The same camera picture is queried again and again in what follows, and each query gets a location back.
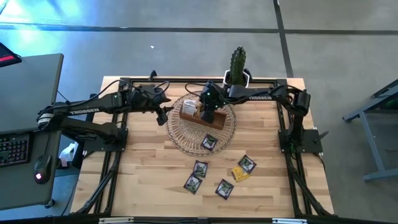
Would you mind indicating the white plastic object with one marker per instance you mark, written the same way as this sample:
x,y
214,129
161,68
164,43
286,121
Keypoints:
x,y
66,154

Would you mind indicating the black device red strip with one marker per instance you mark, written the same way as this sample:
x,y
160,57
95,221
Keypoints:
x,y
7,57

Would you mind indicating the wooden tea organizer box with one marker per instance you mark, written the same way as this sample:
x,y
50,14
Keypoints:
x,y
219,119

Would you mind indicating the round wicker basket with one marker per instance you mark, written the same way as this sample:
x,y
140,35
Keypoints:
x,y
186,140

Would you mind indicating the black backlit keyboard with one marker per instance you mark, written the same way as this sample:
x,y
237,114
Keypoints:
x,y
14,149

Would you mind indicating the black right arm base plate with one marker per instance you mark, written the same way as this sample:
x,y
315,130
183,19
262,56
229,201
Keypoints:
x,y
311,141

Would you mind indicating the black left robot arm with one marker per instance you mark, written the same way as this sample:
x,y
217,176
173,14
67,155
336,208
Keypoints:
x,y
84,109

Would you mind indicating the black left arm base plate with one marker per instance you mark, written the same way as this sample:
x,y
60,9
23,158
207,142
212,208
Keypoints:
x,y
121,146

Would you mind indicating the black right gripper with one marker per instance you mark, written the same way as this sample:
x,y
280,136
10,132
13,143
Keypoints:
x,y
211,99

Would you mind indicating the black aluminium table frame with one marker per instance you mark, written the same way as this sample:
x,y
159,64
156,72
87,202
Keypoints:
x,y
186,80

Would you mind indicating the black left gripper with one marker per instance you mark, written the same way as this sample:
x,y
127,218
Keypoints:
x,y
160,101

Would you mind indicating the white tape strip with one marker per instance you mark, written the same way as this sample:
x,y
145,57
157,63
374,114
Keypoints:
x,y
289,221
115,220

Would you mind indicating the grey metal table frame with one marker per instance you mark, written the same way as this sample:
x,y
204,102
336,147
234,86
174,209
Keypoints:
x,y
370,146

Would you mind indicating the grey desk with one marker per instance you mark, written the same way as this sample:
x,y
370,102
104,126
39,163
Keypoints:
x,y
28,93

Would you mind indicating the black desk caster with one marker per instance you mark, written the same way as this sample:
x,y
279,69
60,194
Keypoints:
x,y
49,203

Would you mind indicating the black computer mouse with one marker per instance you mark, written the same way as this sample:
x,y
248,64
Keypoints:
x,y
42,169

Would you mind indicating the white orange Tazo tea packet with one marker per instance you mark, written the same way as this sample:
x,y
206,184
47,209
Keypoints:
x,y
189,108

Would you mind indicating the yellow Ahmad tea packet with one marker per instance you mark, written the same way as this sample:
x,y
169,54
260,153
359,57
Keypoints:
x,y
239,174

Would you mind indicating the green cactus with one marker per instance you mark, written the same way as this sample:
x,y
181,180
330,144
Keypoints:
x,y
237,65

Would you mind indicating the black frame clamp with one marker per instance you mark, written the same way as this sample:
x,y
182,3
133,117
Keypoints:
x,y
152,74
248,72

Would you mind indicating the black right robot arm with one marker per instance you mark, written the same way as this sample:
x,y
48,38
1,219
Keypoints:
x,y
245,93

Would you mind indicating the blue Ahmad blackcurrant tea packet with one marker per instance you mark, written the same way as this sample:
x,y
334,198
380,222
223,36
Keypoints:
x,y
192,183
247,164
224,188
209,142
200,169

